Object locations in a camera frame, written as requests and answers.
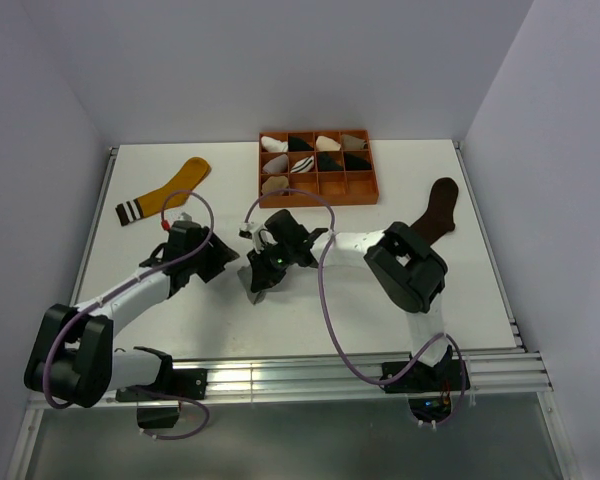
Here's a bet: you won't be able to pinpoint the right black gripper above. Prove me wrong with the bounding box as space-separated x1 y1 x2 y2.
248 242 295 293

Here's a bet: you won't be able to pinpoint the grey sock black stripes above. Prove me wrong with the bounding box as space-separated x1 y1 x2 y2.
237 266 282 305

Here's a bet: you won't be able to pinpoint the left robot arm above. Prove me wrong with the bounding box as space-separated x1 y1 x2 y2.
24 220 239 408

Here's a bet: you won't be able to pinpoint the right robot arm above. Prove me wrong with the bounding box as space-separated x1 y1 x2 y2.
239 209 453 390

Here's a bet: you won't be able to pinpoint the mustard yellow sock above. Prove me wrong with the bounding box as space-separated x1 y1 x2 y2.
115 157 211 227

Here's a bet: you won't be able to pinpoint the beige rolled sock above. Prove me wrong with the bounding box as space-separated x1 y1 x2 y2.
261 176 289 195

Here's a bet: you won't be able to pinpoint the grey rolled sock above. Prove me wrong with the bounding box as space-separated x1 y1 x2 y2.
262 153 289 175

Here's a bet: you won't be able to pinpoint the orange compartment tray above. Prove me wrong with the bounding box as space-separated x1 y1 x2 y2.
258 129 379 209

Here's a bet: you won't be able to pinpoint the white black striped rolled sock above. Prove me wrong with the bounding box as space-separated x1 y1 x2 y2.
290 155 315 174

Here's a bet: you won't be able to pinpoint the dark green rolled sock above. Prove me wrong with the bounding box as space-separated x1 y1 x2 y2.
317 152 344 172

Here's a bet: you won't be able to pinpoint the black rolled sock top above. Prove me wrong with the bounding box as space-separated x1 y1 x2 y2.
288 135 314 152

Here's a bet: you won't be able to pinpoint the cream rolled sock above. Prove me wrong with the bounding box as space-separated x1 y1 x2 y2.
315 135 341 152

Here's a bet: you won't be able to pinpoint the black rolled sock right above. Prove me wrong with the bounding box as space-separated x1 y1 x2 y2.
343 152 373 171

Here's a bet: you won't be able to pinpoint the taupe rolled sock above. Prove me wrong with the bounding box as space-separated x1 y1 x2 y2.
340 133 368 150

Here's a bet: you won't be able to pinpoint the dark brown sock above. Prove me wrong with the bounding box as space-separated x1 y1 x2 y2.
411 177 459 245

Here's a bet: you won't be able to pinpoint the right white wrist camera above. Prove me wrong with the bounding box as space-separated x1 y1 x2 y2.
238 221 269 252

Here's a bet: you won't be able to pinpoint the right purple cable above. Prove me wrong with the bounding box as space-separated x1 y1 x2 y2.
242 188 467 426

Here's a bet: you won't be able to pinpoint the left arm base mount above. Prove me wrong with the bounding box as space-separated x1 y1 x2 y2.
115 368 210 440

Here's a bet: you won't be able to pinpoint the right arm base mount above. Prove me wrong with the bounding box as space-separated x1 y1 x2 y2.
382 348 471 429

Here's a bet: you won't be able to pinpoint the aluminium frame rail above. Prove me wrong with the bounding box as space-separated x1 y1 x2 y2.
8 351 581 479

